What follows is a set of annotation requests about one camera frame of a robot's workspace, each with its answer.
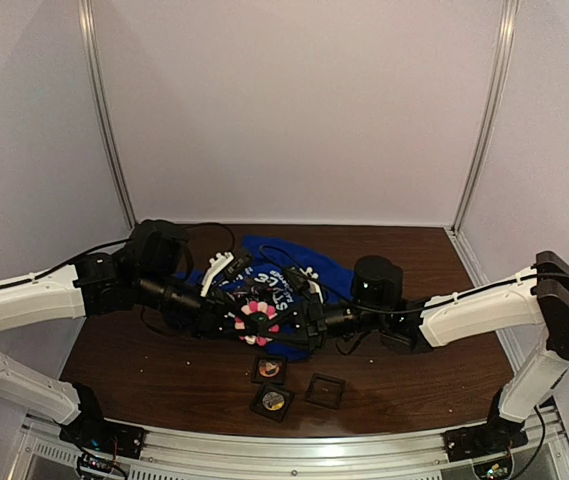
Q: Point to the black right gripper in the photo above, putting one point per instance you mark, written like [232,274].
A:
[314,320]

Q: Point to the small round badge brooch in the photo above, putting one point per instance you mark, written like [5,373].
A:
[273,401]

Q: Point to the right aluminium frame post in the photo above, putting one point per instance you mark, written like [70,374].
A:
[498,79]

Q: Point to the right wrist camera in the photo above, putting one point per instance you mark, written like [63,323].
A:
[304,281]

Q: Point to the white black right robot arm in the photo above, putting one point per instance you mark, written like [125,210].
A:
[537,295]

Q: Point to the black display box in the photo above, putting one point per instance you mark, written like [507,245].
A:
[279,380]
[325,391]
[277,416]

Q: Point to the pink flower plush brooch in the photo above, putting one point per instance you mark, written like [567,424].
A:
[275,328]

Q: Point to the aluminium frame post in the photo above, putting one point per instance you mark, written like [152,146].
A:
[89,38]
[498,79]

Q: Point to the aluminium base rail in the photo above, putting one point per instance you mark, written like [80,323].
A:
[176,454]

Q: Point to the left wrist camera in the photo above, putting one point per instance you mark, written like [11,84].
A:
[226,270]

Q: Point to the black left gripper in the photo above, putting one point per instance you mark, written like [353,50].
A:
[213,312]

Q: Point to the black display box upper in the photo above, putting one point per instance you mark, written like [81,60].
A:
[279,380]

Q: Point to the left aluminium frame post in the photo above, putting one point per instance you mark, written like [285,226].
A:
[89,38]

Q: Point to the black display box right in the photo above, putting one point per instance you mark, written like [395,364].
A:
[325,391]

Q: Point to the black display box lower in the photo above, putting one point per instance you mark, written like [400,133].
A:
[277,416]

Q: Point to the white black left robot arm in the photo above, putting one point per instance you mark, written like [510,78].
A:
[141,272]

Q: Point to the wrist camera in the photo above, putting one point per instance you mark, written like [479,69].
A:
[226,270]
[304,281]

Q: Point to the blue printed t-shirt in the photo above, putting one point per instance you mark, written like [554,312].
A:
[264,281]

